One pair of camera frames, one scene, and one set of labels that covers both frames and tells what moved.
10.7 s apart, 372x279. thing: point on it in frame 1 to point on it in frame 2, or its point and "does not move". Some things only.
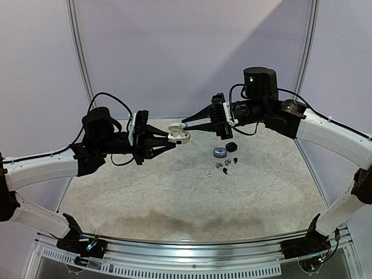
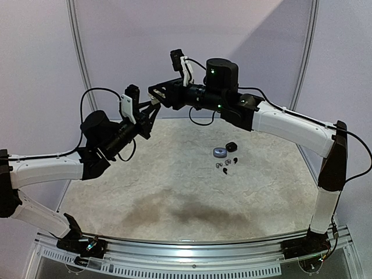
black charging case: [231, 146] does not move
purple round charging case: [220, 152] does not move
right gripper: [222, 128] to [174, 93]
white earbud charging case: [176, 133] to [154, 100]
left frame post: [78, 43] does not move
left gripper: [143, 145] to [145, 124]
